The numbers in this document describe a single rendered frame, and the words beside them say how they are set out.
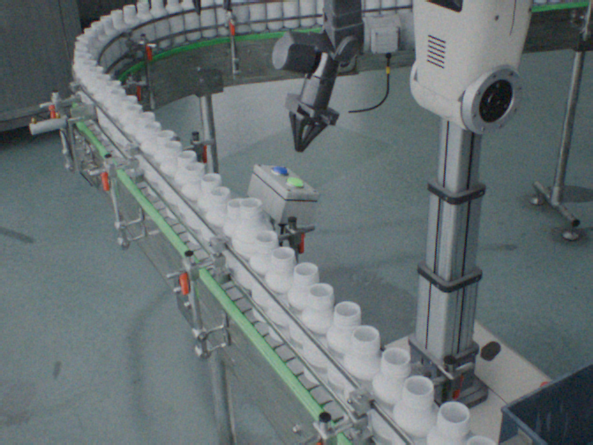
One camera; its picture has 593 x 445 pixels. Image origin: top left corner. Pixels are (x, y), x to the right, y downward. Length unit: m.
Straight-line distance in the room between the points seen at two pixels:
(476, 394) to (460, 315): 0.29
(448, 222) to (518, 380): 0.66
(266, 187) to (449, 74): 0.46
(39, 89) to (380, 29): 2.28
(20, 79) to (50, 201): 0.78
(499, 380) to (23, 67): 3.02
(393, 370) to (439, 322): 1.03
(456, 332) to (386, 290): 1.03
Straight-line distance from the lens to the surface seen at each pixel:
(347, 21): 1.38
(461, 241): 1.92
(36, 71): 4.40
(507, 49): 1.69
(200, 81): 2.75
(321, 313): 1.14
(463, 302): 2.04
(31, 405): 2.79
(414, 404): 0.99
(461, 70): 1.65
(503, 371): 2.38
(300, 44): 1.39
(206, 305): 1.52
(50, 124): 2.03
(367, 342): 1.08
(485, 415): 2.24
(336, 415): 1.17
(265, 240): 1.28
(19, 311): 3.23
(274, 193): 1.51
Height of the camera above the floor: 1.84
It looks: 32 degrees down
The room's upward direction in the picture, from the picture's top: 2 degrees counter-clockwise
